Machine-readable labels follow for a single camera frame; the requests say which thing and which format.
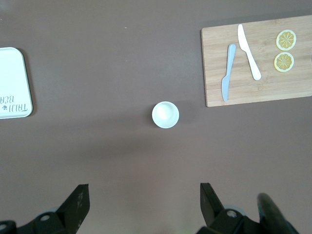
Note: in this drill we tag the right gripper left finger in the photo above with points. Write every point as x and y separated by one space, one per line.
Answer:
70 212

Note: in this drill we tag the white plastic cup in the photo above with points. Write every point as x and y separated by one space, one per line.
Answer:
165 114

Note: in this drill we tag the yellow lemon slice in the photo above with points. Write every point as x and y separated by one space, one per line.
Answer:
286 39
284 62

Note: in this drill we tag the cream bear print tray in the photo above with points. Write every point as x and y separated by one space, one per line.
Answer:
12 78

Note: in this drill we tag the brown table cover sheet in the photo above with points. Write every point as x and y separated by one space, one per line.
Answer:
122 61

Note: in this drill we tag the wooden cutting board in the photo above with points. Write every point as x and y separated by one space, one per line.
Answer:
268 85

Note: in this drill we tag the white plastic knife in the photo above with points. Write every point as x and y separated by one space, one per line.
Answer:
246 48

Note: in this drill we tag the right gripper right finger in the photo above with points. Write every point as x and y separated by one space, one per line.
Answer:
214 214

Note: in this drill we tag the grey plastic knife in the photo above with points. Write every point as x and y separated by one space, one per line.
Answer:
228 73

